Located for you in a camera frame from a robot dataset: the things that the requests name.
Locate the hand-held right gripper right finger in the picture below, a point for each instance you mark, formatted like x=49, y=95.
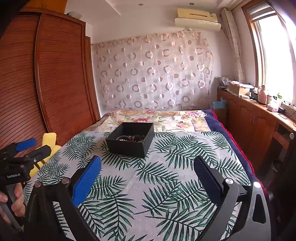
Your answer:
x=207, y=178

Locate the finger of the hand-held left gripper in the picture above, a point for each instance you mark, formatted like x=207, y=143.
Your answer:
x=41, y=153
x=25, y=144

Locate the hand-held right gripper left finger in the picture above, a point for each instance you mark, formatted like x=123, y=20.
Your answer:
x=86, y=178

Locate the black cardboard box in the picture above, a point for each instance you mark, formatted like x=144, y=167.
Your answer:
x=127, y=148

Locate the person's left hand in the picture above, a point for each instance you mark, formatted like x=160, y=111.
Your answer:
x=18, y=201

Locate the yellow plush pillow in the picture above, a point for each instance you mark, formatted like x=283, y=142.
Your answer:
x=49, y=139

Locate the dark blue blanket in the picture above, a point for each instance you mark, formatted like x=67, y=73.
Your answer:
x=231, y=143

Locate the palm leaf print blanket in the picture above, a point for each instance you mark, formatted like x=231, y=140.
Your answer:
x=161, y=176

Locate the long wooden cabinet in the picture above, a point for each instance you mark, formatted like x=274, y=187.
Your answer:
x=245, y=120

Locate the wooden wardrobe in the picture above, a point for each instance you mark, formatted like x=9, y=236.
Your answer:
x=57, y=81

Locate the floral bedsheet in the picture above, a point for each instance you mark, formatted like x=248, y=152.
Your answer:
x=161, y=120

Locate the light blue bag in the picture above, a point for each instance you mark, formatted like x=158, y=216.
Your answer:
x=219, y=104

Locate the brown cardboard box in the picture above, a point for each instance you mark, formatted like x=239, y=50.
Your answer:
x=237, y=89

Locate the tissue box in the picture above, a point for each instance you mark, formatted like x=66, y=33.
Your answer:
x=273, y=108

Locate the patterned paper bundle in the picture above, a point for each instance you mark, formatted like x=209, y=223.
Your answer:
x=224, y=81

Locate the pink jug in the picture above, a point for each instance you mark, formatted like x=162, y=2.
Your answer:
x=261, y=96

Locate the white cup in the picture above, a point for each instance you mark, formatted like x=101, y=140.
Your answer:
x=269, y=99

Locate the green lid bottle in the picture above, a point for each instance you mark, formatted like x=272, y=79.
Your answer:
x=279, y=99

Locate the window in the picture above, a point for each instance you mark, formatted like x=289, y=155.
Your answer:
x=275, y=58

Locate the beige floral window curtain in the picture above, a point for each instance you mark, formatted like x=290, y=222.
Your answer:
x=232, y=39

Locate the wall air conditioner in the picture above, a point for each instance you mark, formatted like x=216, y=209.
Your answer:
x=196, y=14

